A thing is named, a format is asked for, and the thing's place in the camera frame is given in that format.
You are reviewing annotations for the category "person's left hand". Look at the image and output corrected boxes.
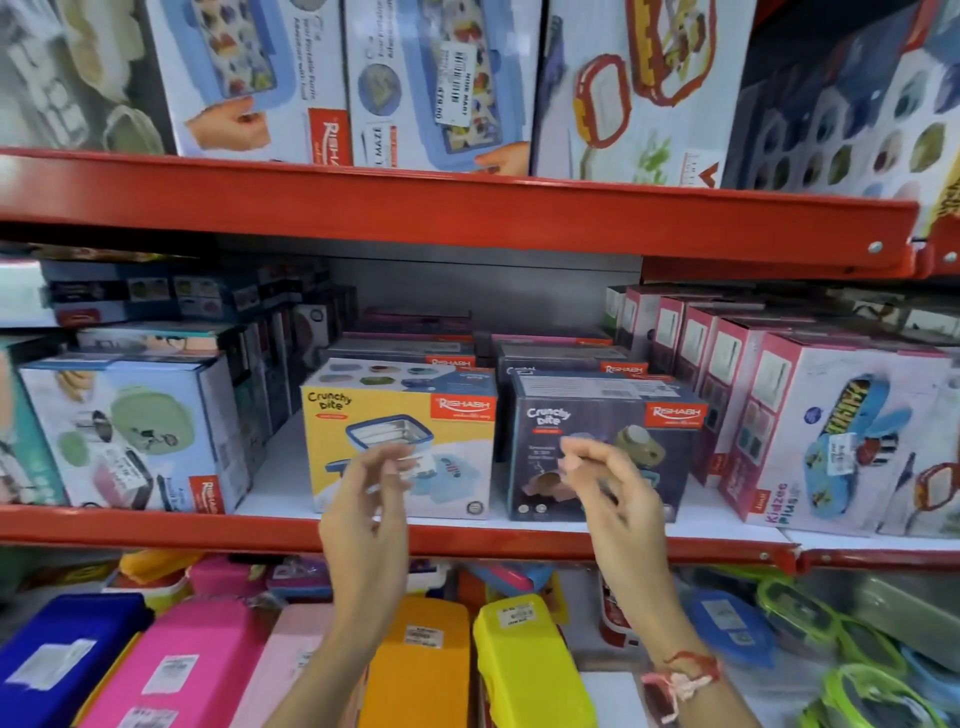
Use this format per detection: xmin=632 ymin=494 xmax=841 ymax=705
xmin=318 ymin=441 xmax=421 ymax=610

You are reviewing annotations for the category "person's right hand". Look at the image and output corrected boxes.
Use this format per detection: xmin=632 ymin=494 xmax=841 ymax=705
xmin=558 ymin=436 xmax=682 ymax=625

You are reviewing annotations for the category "person's right forearm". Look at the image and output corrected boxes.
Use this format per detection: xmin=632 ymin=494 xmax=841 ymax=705
xmin=603 ymin=598 xmax=760 ymax=728

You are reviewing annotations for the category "person's left forearm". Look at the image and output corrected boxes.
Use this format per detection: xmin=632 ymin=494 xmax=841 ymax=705
xmin=261 ymin=598 xmax=412 ymax=728

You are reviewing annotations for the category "dark blue lunchbox carton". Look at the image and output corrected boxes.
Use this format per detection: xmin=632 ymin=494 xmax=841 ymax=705
xmin=503 ymin=371 xmax=709 ymax=525

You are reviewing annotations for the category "yellow lunchbox carton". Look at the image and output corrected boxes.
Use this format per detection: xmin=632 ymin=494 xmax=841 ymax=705
xmin=300 ymin=357 xmax=499 ymax=521

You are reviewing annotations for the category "dark flat carton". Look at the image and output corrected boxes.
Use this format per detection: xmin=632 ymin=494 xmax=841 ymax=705
xmin=493 ymin=341 xmax=651 ymax=385
xmin=324 ymin=336 xmax=478 ymax=370

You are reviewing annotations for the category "blue and red container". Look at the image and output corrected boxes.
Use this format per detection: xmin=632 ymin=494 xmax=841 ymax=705
xmin=456 ymin=561 xmax=558 ymax=601

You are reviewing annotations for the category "red and white bottle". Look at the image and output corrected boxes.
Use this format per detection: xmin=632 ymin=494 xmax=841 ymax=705
xmin=597 ymin=571 xmax=640 ymax=651

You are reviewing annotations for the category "long red metal shelf beam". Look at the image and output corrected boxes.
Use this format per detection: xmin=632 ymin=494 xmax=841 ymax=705
xmin=0 ymin=503 xmax=801 ymax=576
xmin=0 ymin=147 xmax=921 ymax=280

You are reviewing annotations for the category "orange plastic lunchbox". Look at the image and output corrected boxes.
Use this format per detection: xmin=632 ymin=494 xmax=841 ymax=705
xmin=358 ymin=595 xmax=474 ymax=728

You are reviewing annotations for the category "small pink plastic container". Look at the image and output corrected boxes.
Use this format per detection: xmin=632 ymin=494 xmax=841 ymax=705
xmin=186 ymin=554 xmax=269 ymax=601

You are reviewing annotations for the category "light pink plastic lunchbox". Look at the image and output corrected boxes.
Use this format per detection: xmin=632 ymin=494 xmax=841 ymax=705
xmin=231 ymin=603 xmax=370 ymax=728

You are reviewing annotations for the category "yellow plastic lunchbox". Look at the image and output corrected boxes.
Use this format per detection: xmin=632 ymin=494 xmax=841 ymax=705
xmin=471 ymin=593 xmax=580 ymax=728

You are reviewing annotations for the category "row of pink white boxes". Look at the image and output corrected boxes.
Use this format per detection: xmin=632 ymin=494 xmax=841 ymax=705
xmin=602 ymin=283 xmax=960 ymax=540

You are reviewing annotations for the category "blue lidded container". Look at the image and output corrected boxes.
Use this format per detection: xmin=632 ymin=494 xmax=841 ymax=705
xmin=685 ymin=588 xmax=778 ymax=670

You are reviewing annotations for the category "small yellow plastic container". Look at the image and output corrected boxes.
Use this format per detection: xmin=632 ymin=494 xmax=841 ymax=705
xmin=100 ymin=549 xmax=205 ymax=613

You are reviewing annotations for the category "white box with green lunchbox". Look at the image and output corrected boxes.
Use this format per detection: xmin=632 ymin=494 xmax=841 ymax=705
xmin=18 ymin=351 xmax=254 ymax=516

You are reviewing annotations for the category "magenta plastic lunchbox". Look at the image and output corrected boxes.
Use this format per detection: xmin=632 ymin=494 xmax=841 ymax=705
xmin=77 ymin=597 xmax=273 ymax=728

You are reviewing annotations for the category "green rimmed clear container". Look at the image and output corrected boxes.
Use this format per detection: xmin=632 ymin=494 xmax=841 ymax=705
xmin=756 ymin=576 xmax=910 ymax=678
xmin=798 ymin=663 xmax=955 ymax=728

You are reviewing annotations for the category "short red metal shelf beam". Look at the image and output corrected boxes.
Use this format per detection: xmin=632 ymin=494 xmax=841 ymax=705
xmin=795 ymin=546 xmax=960 ymax=576
xmin=910 ymin=216 xmax=960 ymax=280

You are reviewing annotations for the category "grey plastic container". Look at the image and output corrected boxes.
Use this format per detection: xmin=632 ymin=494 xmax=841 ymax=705
xmin=853 ymin=573 xmax=960 ymax=670

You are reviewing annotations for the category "blue plastic lunchbox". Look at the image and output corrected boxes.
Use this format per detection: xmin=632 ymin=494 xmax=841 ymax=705
xmin=0 ymin=591 xmax=156 ymax=728

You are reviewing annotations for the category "teal printed box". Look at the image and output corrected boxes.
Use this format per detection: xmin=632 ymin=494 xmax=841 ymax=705
xmin=0 ymin=336 xmax=70 ymax=509

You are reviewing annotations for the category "white box with red lunchbox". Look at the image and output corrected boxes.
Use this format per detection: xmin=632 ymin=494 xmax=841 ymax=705
xmin=530 ymin=0 xmax=760 ymax=190

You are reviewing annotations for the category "white box with price sticker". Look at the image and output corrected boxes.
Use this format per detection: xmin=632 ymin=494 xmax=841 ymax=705
xmin=342 ymin=0 xmax=544 ymax=179

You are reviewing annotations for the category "white box with blue tray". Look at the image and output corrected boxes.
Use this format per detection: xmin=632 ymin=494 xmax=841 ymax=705
xmin=144 ymin=0 xmax=354 ymax=168

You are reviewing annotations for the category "dark blue ice tray box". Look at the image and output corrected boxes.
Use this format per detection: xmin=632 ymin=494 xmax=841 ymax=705
xmin=722 ymin=0 xmax=960 ymax=230

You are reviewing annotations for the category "grey box with food containers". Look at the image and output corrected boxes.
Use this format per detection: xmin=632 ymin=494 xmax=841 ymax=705
xmin=0 ymin=0 xmax=178 ymax=157

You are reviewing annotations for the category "red thread bracelet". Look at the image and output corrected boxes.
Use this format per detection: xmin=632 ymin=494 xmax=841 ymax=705
xmin=639 ymin=650 xmax=723 ymax=723

